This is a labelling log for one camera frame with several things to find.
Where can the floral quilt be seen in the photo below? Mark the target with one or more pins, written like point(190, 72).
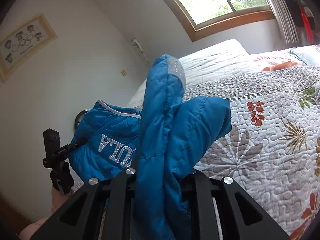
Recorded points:
point(262, 135)

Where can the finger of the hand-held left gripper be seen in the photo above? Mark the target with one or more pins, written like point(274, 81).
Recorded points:
point(75, 145)

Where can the white pleated curtain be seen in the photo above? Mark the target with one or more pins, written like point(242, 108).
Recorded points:
point(282, 12)

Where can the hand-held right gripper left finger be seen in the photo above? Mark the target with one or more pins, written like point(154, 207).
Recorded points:
point(120, 192)

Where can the wooden framed window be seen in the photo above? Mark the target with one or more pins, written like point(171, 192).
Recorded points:
point(215, 0)

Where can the dark hanging coat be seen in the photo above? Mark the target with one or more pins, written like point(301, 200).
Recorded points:
point(297, 2)

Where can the framed wall picture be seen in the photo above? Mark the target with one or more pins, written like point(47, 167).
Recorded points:
point(25, 45)

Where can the pale blue pillow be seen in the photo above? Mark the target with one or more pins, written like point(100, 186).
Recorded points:
point(303, 55)

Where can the white quilted bedspread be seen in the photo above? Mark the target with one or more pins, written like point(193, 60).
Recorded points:
point(212, 60)

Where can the beige wall switch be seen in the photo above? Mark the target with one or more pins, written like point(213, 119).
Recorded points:
point(123, 72)

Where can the blue puffer jacket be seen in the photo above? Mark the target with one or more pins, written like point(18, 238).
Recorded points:
point(160, 135)

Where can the red hanging cloth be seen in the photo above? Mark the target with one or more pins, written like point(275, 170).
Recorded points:
point(306, 27)

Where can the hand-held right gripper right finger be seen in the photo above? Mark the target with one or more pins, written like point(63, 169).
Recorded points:
point(202, 195)

